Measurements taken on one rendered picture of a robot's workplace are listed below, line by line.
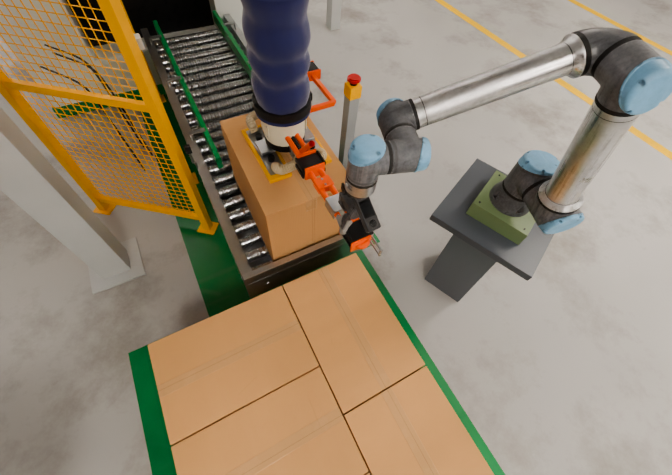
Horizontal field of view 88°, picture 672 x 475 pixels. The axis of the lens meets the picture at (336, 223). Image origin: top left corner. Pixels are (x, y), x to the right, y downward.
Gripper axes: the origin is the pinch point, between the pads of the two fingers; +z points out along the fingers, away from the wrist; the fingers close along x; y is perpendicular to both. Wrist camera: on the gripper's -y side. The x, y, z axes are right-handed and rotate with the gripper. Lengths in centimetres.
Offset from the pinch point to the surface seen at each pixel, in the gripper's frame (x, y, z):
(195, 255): 61, 83, 108
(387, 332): -9, -25, 54
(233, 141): 21, 71, 13
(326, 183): 0.4, 21.3, -1.4
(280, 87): 5, 49, -24
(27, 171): 102, 89, 16
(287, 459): 48, -48, 54
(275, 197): 16.2, 34.0, 13.2
